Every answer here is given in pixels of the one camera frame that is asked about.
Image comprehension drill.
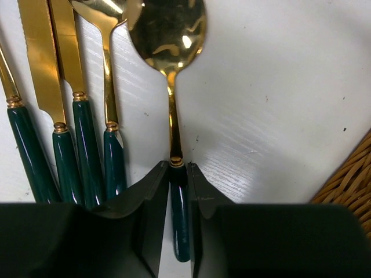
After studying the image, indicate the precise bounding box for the wicker cutlery tray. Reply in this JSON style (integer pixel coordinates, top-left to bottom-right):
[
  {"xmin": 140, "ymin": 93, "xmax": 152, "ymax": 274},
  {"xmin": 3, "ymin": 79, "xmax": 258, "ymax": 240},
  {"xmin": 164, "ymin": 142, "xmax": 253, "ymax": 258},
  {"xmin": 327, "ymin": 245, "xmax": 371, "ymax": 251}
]
[{"xmin": 311, "ymin": 133, "xmax": 371, "ymax": 238}]

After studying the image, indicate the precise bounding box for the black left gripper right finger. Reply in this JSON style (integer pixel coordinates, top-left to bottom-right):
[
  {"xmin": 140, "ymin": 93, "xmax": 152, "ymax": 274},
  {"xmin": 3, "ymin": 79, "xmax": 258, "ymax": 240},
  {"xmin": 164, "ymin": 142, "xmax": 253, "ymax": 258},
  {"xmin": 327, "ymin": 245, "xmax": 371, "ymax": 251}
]
[{"xmin": 187, "ymin": 163, "xmax": 370, "ymax": 277}]

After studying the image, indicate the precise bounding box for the small gold spoon green handle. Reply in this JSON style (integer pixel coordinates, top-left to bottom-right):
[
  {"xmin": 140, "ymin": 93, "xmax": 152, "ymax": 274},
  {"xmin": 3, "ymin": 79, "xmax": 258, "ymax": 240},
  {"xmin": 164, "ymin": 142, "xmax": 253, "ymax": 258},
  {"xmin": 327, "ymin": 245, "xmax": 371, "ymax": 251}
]
[{"xmin": 70, "ymin": 0, "xmax": 128, "ymax": 200}]

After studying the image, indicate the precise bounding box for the gold knife green handle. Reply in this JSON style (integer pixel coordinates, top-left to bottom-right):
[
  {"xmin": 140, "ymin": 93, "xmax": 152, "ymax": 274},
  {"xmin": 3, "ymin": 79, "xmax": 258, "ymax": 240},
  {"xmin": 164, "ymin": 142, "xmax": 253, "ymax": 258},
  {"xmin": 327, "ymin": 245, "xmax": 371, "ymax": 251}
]
[
  {"xmin": 48, "ymin": 1, "xmax": 105, "ymax": 209},
  {"xmin": 18, "ymin": 0, "xmax": 85, "ymax": 206}
]

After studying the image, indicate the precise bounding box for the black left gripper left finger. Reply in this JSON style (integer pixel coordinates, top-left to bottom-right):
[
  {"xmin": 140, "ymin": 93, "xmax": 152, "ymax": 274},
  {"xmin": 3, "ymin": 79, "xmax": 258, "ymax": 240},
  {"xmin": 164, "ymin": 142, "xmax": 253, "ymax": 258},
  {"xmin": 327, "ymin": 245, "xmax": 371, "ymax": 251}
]
[{"xmin": 1, "ymin": 160, "xmax": 169, "ymax": 277}]

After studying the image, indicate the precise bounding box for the large gold spoon green handle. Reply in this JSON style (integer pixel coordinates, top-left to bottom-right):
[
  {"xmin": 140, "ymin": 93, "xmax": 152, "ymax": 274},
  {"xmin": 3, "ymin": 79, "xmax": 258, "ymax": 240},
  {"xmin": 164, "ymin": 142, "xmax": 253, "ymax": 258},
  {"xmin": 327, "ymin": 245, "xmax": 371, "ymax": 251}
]
[{"xmin": 128, "ymin": 1, "xmax": 207, "ymax": 262}]

